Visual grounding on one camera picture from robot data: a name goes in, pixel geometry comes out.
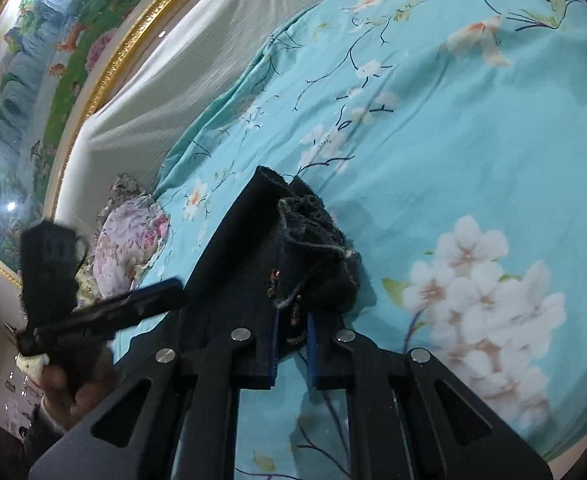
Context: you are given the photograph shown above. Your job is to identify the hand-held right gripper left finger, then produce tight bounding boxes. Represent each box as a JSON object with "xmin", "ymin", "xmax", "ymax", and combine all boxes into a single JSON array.
[{"xmin": 28, "ymin": 309, "xmax": 281, "ymax": 480}]

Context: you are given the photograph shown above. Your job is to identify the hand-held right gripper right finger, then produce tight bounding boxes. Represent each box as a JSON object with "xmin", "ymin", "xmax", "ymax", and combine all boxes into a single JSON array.
[{"xmin": 306, "ymin": 311, "xmax": 555, "ymax": 480}]

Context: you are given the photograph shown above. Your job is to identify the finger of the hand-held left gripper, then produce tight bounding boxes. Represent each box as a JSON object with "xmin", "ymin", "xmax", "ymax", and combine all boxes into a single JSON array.
[{"xmin": 74, "ymin": 279, "xmax": 189, "ymax": 335}]

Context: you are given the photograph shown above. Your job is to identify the dark navy pants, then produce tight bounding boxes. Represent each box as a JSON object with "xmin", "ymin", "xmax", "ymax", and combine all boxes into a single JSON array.
[{"xmin": 111, "ymin": 165, "xmax": 364, "ymax": 377}]

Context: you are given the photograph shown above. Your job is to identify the person's left hand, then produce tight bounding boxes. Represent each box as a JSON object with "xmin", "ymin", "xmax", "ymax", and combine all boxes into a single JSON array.
[{"xmin": 40, "ymin": 344, "xmax": 118, "ymax": 433}]

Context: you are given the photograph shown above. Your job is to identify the pink floral quilted pillow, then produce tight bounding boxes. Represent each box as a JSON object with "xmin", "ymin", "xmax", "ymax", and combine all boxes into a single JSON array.
[{"xmin": 76, "ymin": 174, "xmax": 172, "ymax": 307}]

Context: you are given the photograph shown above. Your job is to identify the gold framed landscape painting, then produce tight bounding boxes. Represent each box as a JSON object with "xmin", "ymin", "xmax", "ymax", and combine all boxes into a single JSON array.
[{"xmin": 0, "ymin": 0, "xmax": 219, "ymax": 287}]

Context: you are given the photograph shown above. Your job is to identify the white padded headboard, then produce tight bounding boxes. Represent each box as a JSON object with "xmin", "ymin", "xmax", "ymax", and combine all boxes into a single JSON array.
[{"xmin": 54, "ymin": 0, "xmax": 355, "ymax": 241}]

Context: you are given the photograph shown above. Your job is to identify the turquoise floral bed sheet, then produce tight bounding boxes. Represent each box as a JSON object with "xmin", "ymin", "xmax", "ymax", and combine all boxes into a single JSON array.
[{"xmin": 111, "ymin": 0, "xmax": 587, "ymax": 480}]

